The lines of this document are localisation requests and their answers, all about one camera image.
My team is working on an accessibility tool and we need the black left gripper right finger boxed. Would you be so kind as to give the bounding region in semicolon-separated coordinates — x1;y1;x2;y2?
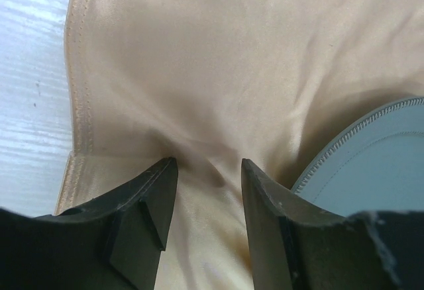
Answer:
241;159;423;289

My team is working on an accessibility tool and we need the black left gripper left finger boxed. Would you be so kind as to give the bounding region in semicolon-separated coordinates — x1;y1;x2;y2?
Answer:
1;158;178;289

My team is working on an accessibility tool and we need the teal round plate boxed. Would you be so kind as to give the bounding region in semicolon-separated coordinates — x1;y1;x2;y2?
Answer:
291;97;423;217

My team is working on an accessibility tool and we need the peach satin cloth napkin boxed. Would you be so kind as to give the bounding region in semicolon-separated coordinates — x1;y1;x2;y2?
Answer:
57;0;423;289

